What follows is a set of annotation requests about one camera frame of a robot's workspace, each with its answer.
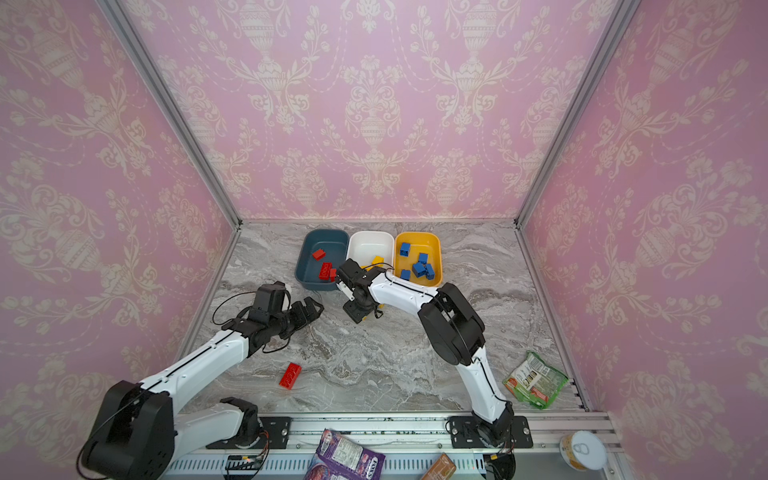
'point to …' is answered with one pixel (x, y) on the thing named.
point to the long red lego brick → (291, 375)
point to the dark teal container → (334, 242)
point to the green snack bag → (537, 381)
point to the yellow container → (417, 258)
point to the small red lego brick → (319, 254)
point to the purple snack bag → (339, 457)
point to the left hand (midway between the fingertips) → (316, 314)
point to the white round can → (582, 450)
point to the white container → (362, 246)
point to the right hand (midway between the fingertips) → (361, 308)
